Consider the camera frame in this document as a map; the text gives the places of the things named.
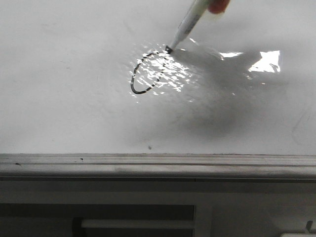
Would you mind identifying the white black whiteboard marker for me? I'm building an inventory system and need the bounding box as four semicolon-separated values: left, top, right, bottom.
165;0;232;53

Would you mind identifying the aluminium whiteboard tray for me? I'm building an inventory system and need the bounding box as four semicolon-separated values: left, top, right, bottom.
0;154;316;180

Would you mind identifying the white whiteboard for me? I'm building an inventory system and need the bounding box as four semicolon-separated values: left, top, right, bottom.
0;0;316;155

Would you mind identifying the white cabinet below board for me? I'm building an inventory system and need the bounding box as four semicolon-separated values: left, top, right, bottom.
0;179;316;237

